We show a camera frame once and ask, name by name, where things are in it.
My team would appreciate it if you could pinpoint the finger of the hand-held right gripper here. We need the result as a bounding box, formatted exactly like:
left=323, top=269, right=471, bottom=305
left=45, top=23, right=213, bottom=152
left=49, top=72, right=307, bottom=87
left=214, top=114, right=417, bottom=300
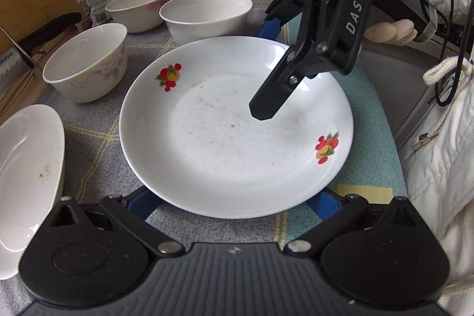
left=249, top=0, right=339, bottom=121
left=258, top=0, right=315, bottom=41

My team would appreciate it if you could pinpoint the stainless steel sink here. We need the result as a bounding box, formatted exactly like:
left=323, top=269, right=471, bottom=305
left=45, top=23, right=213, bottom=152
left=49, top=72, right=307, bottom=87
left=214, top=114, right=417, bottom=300
left=357, top=25, right=474, bottom=154

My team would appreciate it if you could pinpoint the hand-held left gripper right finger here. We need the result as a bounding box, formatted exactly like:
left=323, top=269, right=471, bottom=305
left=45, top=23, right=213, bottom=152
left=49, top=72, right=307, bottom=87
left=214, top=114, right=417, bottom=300
left=284, top=189, right=421, bottom=258

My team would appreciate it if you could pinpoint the black-handled kitchen knife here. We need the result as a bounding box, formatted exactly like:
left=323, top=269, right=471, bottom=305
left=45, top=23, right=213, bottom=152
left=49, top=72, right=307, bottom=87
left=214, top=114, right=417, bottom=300
left=0, top=12, right=82, bottom=98

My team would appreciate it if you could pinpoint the teal striped towel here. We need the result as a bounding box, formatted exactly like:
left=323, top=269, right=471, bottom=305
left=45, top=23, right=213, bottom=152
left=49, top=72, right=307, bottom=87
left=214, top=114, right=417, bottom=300
left=285, top=18, right=408, bottom=239

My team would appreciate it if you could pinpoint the plain white bowl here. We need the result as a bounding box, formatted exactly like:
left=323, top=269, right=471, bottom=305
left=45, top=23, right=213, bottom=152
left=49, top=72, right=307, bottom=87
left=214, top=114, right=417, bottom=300
left=159, top=0, right=253, bottom=46

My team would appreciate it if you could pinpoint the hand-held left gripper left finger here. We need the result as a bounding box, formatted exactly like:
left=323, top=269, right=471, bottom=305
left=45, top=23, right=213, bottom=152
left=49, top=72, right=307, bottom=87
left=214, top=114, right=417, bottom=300
left=51, top=187, right=186, bottom=258

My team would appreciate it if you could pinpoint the white pink-floral bowl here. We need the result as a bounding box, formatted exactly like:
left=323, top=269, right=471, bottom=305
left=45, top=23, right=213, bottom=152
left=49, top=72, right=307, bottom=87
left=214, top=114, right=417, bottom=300
left=42, top=23, right=129, bottom=104
left=105, top=0, right=174, bottom=34

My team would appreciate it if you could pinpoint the white drawstring cord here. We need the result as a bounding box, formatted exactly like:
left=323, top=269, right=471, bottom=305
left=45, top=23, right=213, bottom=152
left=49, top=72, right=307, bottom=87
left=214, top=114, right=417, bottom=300
left=418, top=56, right=474, bottom=146

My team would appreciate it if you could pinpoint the white jacket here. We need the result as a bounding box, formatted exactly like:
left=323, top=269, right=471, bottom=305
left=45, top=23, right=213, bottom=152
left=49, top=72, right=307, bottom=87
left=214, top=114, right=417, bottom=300
left=398, top=79, right=474, bottom=316

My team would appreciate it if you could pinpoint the grey checked cloth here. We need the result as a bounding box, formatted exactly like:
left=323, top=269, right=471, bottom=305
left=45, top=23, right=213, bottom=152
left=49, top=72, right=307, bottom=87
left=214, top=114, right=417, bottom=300
left=0, top=3, right=297, bottom=316

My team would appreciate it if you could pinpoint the white fruit-print plate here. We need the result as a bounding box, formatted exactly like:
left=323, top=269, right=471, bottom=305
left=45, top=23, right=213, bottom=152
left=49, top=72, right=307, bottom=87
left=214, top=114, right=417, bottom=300
left=118, top=36, right=354, bottom=219

